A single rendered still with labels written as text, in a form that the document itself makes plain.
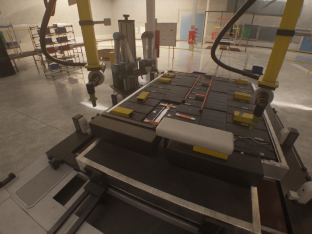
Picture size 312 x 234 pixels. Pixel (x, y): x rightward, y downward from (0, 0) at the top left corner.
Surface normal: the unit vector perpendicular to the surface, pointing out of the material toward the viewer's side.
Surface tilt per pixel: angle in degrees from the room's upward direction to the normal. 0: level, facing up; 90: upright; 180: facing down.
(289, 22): 90
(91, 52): 90
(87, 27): 90
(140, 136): 0
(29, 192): 0
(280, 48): 90
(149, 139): 0
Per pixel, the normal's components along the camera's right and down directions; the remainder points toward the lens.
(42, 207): 0.00, -0.85
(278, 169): -0.41, 0.48
